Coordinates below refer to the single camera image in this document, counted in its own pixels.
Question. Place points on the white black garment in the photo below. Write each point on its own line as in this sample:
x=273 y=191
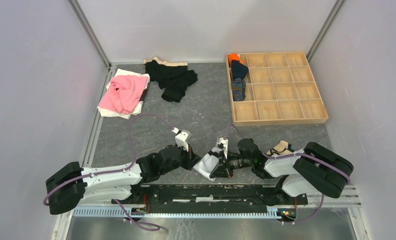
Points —
x=208 y=163

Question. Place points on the pink garment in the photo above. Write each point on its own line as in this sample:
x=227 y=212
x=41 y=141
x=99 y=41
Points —
x=124 y=92

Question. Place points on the beige garment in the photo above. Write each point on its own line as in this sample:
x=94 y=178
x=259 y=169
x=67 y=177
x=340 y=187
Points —
x=282 y=148

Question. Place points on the orange rolled garment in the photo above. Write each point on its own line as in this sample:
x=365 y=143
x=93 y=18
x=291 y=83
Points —
x=233 y=57

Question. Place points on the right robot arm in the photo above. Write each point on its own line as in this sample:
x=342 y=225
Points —
x=310 y=170

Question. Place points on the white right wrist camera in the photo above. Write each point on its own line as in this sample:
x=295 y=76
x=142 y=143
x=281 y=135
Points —
x=222 y=143

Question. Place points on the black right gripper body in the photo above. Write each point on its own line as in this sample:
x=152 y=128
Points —
x=235 y=162

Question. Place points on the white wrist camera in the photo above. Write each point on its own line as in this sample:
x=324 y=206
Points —
x=181 y=138
x=222 y=143

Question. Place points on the navy rolled garment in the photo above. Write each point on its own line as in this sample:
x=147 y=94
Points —
x=239 y=70

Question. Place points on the wooden compartment tray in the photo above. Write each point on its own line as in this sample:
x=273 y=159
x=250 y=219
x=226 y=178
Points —
x=280 y=89

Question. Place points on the black underwear pile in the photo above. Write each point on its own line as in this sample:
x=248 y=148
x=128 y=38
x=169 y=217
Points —
x=173 y=79

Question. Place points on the navy striped boxer underwear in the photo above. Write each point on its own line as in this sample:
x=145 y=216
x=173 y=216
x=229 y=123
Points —
x=238 y=87

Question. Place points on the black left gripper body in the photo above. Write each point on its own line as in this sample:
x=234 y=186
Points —
x=184 y=160

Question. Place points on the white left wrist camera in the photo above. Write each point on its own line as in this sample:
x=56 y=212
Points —
x=181 y=138

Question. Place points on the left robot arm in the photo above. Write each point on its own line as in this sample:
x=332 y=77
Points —
x=74 y=185

